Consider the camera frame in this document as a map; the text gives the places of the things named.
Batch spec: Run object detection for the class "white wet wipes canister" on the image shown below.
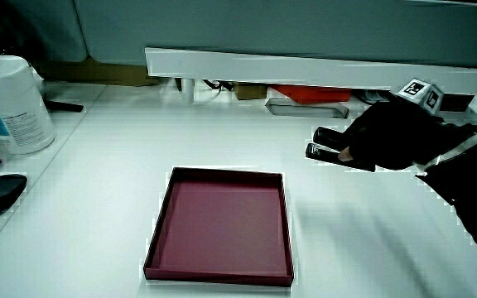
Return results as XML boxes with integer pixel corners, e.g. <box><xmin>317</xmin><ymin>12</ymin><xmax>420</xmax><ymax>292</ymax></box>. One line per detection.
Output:
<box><xmin>0</xmin><ymin>55</ymin><xmax>57</xmax><ymax>156</ymax></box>

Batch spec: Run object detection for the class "white desk shelf riser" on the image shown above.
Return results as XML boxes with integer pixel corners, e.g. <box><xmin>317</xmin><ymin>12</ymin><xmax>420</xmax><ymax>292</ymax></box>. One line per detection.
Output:
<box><xmin>144</xmin><ymin>46</ymin><xmax>477</xmax><ymax>104</ymax></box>

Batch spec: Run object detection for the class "orange flat box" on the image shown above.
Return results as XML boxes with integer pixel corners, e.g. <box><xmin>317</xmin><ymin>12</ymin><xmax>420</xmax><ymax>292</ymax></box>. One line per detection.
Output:
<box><xmin>270</xmin><ymin>84</ymin><xmax>353</xmax><ymax>105</ymax></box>

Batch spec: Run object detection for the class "maroon shallow tray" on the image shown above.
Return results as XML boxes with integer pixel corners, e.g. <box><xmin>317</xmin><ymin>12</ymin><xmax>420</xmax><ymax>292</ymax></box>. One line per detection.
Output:
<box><xmin>142</xmin><ymin>166</ymin><xmax>296</xmax><ymax>288</ymax></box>

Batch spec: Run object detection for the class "brown cardboard box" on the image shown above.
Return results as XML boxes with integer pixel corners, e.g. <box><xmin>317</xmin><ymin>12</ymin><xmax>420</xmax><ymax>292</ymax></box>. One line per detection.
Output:
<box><xmin>35</xmin><ymin>56</ymin><xmax>161</xmax><ymax>87</ymax></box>

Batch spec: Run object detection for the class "person's right forearm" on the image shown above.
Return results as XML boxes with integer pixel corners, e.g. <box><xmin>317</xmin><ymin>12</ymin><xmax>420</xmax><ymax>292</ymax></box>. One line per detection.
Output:
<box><xmin>415</xmin><ymin>134</ymin><xmax>477</xmax><ymax>286</ymax></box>

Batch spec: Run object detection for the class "black pen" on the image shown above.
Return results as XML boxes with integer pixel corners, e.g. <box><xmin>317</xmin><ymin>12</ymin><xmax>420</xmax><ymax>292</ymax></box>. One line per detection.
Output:
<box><xmin>43</xmin><ymin>99</ymin><xmax>85</xmax><ymax>113</ymax></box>

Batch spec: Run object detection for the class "grey partition panel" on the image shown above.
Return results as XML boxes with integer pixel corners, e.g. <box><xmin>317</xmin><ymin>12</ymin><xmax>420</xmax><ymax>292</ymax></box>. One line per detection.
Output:
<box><xmin>8</xmin><ymin>0</ymin><xmax>477</xmax><ymax>87</ymax></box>

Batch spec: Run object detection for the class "black cable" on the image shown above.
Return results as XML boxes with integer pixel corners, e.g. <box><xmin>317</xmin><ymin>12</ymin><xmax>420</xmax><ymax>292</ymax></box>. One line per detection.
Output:
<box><xmin>202</xmin><ymin>79</ymin><xmax>234</xmax><ymax>93</ymax></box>

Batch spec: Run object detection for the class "person's right hand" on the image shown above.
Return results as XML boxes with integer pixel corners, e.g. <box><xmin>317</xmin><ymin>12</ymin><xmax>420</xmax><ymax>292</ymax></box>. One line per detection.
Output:
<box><xmin>337</xmin><ymin>78</ymin><xmax>477</xmax><ymax>171</ymax></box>

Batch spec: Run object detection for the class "small brown box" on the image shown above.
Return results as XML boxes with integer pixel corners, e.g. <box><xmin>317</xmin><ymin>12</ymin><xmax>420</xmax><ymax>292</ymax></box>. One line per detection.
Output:
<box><xmin>233</xmin><ymin>82</ymin><xmax>268</xmax><ymax>101</ymax></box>

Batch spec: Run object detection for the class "clear plastic tray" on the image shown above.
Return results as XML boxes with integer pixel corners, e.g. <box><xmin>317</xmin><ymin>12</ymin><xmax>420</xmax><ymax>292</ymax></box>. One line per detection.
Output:
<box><xmin>264</xmin><ymin>97</ymin><xmax>350</xmax><ymax>120</ymax></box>

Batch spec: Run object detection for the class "white desk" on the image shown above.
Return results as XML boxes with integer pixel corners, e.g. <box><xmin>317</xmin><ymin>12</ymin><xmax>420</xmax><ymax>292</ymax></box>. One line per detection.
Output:
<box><xmin>0</xmin><ymin>79</ymin><xmax>477</xmax><ymax>298</ymax></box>

